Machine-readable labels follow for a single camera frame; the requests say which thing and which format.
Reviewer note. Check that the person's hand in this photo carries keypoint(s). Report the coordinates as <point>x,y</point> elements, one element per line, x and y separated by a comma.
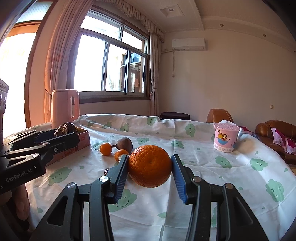
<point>19,195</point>

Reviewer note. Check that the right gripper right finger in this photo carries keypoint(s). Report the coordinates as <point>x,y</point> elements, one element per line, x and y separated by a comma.
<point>234,218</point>

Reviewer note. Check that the beige right curtain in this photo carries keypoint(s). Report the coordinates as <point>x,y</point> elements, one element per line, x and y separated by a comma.
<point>155,55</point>

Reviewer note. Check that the pink cartoon cup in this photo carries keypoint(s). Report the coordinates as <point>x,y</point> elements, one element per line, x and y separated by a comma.
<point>225,137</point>

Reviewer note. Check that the cork-topped brown jar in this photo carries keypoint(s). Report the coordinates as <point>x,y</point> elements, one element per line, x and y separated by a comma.
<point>106,171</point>

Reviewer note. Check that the white wall air conditioner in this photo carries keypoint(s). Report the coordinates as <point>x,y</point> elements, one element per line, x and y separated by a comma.
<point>189,44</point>

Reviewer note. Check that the dark round stool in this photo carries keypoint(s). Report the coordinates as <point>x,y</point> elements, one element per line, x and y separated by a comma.
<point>170,115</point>

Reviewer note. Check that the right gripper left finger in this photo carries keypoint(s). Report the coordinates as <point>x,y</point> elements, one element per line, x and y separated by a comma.
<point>64,218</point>

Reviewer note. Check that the dark purple passion fruit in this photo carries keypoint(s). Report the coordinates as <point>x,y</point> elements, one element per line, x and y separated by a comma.
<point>124,143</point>

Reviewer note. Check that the brown leather sofa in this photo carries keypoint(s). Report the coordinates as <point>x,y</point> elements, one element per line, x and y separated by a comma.
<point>263,130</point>

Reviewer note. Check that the pink electric kettle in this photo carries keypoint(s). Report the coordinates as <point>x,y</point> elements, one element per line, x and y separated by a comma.
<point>64,106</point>

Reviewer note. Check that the brown mangosteen-like fruit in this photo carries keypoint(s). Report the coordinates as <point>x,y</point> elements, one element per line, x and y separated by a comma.
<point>65,129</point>

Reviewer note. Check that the window with metal frame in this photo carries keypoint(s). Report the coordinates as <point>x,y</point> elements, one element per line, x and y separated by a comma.
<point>109,60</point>

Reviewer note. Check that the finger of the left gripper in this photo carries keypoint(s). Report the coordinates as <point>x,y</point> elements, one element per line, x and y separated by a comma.
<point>31,138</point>
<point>11,156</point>

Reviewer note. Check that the pink left curtain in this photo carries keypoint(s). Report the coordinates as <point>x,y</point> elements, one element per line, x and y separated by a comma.
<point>62,40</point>

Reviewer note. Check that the brown leather armchair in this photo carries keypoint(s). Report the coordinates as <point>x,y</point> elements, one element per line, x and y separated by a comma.
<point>216,115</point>

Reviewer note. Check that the white cloud-print tablecloth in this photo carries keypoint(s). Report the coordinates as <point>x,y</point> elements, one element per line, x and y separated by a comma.
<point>260,175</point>

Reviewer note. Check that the large orange tangerine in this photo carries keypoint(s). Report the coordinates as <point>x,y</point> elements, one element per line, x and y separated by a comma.
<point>149,166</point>

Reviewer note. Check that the small orange kumquat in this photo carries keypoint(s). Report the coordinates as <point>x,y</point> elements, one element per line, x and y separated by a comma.
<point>119,153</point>
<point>105,149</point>

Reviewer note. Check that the pink floral cushion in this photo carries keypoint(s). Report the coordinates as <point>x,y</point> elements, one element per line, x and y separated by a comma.
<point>288,144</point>

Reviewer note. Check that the pink rectangular tin box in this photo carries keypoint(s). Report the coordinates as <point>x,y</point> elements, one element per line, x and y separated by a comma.
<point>73,142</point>

